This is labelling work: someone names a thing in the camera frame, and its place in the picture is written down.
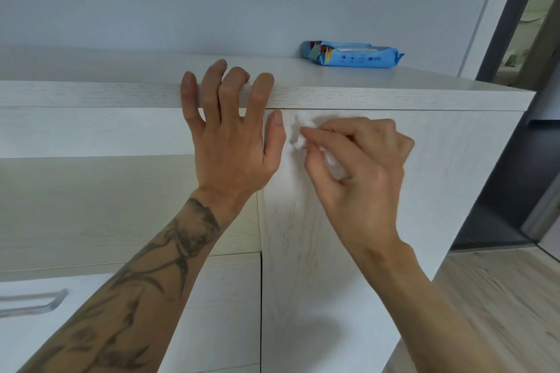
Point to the person's right hand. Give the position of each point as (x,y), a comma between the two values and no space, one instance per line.
(367,193)

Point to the person's left hand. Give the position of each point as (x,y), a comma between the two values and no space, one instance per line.
(232,158)

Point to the white stained wipe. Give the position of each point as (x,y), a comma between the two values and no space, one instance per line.
(296,143)

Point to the white wooden cabinet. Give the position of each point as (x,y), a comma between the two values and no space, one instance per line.
(393,88)

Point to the blue wipes pack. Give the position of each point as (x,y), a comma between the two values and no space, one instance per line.
(358,58)

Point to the person's left forearm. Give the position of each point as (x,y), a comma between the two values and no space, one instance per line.
(131,298)

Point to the white cabinet door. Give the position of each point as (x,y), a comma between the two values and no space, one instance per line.
(297,276)

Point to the white door frame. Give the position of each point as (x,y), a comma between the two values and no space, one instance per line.
(490,14)

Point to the dark grey door frame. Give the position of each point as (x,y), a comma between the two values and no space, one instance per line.
(512,5)

